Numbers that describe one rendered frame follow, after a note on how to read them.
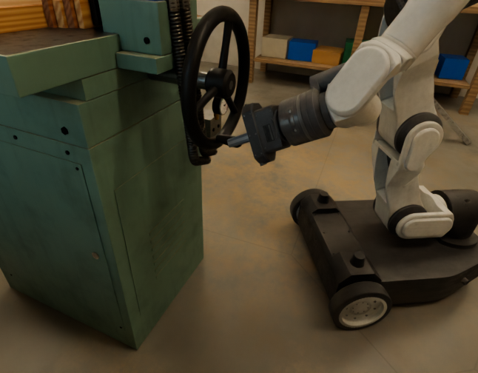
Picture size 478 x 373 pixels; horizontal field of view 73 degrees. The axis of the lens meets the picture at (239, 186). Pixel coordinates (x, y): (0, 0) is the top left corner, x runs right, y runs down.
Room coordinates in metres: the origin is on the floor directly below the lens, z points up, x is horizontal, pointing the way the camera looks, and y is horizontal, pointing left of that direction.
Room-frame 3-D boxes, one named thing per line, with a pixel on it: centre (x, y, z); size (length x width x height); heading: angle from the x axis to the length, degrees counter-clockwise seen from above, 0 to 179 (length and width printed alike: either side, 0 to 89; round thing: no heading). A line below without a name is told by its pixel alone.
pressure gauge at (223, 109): (0.98, 0.07, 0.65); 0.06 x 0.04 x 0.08; 158
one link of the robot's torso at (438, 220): (0.98, -0.65, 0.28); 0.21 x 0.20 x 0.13; 98
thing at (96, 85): (0.80, 0.31, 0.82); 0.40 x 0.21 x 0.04; 158
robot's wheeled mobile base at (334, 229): (0.98, -0.62, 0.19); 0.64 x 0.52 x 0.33; 98
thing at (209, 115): (1.01, 0.14, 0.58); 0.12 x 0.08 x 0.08; 68
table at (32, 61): (0.76, 0.27, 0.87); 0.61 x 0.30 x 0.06; 158
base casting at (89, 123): (0.86, 0.48, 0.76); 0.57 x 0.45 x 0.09; 68
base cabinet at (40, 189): (0.86, 0.48, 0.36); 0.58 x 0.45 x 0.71; 68
